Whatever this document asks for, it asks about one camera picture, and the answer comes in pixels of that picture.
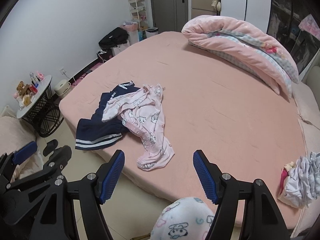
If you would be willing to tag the pink bed sheet mattress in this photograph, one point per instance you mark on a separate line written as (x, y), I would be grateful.
(240, 123)

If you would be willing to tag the grey door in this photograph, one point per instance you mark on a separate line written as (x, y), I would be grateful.
(169, 15)

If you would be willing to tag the white shelf rack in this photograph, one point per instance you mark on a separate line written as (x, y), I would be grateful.
(138, 11)

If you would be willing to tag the white wardrobe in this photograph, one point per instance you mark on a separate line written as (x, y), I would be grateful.
(256, 12)

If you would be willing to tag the navy striped garment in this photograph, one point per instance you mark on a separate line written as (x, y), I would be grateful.
(94, 134)

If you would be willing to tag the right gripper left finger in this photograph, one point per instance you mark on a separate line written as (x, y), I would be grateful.
(93, 191)

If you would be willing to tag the white humidifier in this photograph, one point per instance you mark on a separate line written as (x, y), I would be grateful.
(62, 88)

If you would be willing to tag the fluffy cartoon pajama leg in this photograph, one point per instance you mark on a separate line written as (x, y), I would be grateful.
(186, 218)

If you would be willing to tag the grey shoe cabinet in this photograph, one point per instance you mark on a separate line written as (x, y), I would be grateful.
(205, 7)

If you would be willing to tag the black slipper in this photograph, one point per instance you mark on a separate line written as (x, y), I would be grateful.
(50, 147)

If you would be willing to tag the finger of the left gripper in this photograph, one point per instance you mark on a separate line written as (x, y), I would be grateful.
(58, 158)
(24, 153)

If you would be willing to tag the white trash bin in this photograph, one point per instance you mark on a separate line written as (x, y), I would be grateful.
(151, 32)

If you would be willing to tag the pile of folded clothes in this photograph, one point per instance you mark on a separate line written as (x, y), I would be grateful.
(299, 181)

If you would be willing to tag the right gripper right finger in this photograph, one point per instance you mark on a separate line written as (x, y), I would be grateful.
(224, 191)

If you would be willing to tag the black backpack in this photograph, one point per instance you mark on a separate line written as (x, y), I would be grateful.
(116, 37)

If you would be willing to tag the pink cartoon pajama pants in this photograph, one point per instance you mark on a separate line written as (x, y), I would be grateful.
(141, 112)

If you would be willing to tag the beige pillow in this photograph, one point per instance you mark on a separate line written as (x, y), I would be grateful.
(306, 96)

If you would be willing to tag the pink folded quilt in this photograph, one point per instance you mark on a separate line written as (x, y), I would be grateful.
(245, 46)

